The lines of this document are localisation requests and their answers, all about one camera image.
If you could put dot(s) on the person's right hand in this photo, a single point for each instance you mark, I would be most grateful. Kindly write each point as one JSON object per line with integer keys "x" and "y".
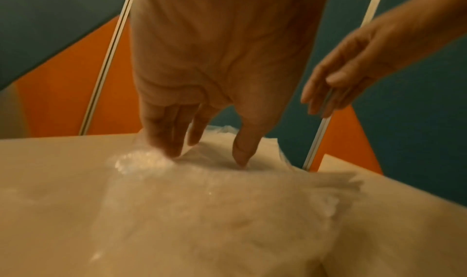
{"x": 368, "y": 56}

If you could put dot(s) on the person's left hand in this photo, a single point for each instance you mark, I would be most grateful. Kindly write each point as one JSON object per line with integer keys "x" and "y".
{"x": 219, "y": 45}

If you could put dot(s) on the clear plastic bag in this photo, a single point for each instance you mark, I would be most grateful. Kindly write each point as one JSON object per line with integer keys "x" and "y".
{"x": 219, "y": 212}

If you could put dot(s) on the person's right forearm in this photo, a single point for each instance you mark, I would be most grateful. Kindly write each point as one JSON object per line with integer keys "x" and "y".
{"x": 450, "y": 35}

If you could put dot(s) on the silver metal rail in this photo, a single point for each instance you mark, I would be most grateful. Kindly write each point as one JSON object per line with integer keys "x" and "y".
{"x": 107, "y": 56}
{"x": 318, "y": 143}

